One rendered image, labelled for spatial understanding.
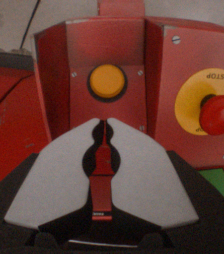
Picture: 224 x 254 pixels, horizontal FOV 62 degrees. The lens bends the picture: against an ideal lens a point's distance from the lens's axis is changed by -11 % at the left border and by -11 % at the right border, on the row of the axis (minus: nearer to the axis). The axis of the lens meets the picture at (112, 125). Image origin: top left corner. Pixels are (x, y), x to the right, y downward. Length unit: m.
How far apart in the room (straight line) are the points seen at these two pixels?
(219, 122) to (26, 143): 0.36
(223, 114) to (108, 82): 0.13
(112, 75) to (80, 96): 0.04
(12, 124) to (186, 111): 0.39
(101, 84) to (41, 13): 0.79
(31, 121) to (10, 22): 0.65
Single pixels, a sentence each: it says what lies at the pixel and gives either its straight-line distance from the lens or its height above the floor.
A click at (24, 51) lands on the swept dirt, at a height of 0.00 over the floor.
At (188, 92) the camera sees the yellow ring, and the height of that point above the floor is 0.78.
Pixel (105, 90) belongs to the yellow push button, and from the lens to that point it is 0.23.
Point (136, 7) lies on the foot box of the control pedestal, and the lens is 0.83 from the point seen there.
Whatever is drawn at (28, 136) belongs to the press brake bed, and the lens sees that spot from 0.46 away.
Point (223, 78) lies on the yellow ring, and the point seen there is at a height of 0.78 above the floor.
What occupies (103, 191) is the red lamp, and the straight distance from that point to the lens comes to 0.21.
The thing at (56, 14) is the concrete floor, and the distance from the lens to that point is 0.97.
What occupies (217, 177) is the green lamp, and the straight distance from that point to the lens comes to 0.25.
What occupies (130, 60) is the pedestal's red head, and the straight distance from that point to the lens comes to 0.25.
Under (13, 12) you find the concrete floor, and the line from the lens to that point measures 1.04.
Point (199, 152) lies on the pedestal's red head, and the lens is 0.24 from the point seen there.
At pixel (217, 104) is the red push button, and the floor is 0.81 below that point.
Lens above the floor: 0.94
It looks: 56 degrees down
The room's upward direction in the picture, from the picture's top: 179 degrees clockwise
